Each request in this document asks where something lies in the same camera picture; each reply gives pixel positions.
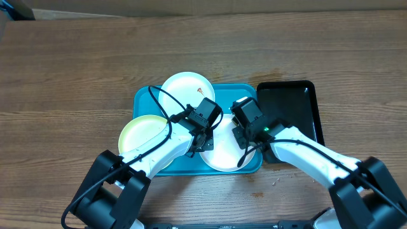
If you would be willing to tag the black rectangular tray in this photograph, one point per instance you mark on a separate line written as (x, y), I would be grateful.
(294, 102)

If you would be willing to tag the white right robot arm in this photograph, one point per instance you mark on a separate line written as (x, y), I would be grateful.
(364, 193)

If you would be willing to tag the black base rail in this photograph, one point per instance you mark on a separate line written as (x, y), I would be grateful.
(284, 224)

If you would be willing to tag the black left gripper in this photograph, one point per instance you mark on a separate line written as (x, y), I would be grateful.
(210, 145)

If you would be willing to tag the yellow green plate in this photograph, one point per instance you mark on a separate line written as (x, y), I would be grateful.
(140, 135)

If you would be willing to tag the white plate front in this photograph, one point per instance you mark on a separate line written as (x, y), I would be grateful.
(226, 151)

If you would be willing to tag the blue plastic tray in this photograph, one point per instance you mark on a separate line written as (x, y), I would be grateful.
(225, 94)

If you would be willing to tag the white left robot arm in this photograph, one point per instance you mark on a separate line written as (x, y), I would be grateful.
(114, 188)

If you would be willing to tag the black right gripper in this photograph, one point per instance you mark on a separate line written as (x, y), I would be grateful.
(244, 135)

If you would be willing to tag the white plate with red stain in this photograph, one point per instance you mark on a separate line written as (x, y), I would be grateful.
(188, 88)

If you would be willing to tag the brown cardboard backdrop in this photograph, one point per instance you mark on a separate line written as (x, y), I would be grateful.
(152, 8)

